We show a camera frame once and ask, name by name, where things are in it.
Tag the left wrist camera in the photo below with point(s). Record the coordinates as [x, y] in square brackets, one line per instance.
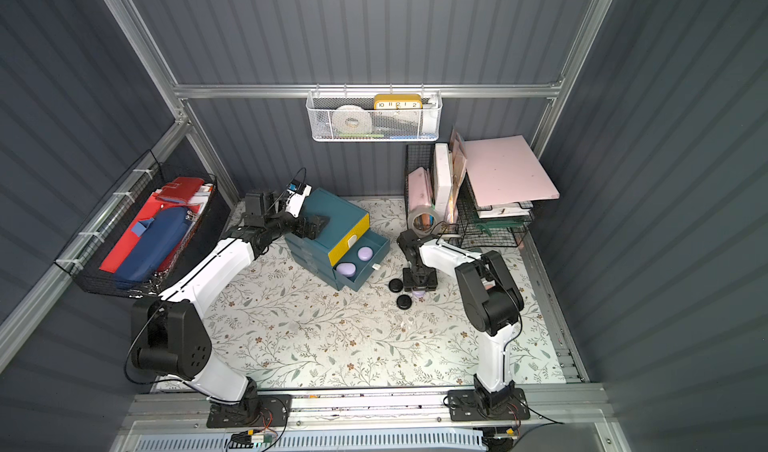
[297, 192]

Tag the black wire desk organizer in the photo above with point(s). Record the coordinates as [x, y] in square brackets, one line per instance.
[470, 230]

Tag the blue zip pouch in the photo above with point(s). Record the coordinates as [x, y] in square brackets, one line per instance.
[162, 235]

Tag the pink pouch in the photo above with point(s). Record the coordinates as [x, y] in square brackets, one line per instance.
[419, 189]

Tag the black earphone case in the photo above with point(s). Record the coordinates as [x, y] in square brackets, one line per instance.
[396, 285]
[404, 302]

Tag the clear packing tape roll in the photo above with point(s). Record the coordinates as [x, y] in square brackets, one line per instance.
[424, 220]

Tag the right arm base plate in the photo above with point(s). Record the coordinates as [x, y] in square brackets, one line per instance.
[472, 406]

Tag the red folder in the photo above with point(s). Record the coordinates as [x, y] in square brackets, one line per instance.
[190, 192]

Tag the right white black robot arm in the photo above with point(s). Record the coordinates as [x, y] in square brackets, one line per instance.
[490, 297]

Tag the yellow clock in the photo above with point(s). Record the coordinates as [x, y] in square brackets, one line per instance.
[388, 102]

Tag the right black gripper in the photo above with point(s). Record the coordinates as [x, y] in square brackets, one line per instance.
[419, 278]

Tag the white design book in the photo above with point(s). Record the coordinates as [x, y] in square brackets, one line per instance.
[442, 181]

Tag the white tape roll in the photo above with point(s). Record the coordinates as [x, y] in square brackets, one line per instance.
[350, 119]

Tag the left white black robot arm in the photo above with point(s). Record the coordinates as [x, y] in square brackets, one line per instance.
[170, 339]

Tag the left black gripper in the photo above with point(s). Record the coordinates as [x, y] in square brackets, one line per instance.
[308, 226]

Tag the teal drawer cabinet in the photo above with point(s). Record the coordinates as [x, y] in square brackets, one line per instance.
[315, 252]

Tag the pink foam board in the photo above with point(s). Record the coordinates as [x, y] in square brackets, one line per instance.
[505, 170]

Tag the black wire side basket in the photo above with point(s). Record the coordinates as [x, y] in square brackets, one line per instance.
[81, 259]

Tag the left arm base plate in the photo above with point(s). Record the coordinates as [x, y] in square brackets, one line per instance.
[270, 410]

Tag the white wire wall basket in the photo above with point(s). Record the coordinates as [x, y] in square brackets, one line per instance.
[392, 126]

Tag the yellow top drawer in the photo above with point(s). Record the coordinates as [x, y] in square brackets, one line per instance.
[345, 232]

